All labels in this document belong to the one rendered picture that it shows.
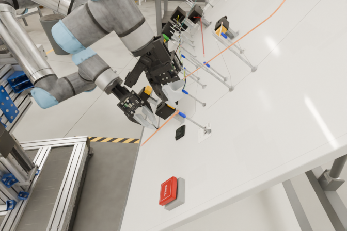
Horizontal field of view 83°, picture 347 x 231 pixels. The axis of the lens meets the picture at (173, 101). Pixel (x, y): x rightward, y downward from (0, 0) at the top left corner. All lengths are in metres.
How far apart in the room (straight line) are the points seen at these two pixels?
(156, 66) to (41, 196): 1.42
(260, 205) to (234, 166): 0.49
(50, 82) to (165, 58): 0.41
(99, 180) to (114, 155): 0.26
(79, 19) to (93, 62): 0.23
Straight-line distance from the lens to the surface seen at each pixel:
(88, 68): 0.69
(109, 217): 1.73
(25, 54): 0.79
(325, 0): 0.55
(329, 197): 0.75
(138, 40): 0.47
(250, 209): 0.86
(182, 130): 0.60
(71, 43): 0.50
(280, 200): 0.92
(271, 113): 0.40
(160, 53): 0.49
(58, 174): 1.79
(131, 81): 0.55
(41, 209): 1.69
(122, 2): 0.45
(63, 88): 0.74
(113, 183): 1.84
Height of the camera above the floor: 1.55
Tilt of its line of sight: 38 degrees down
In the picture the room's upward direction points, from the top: straight up
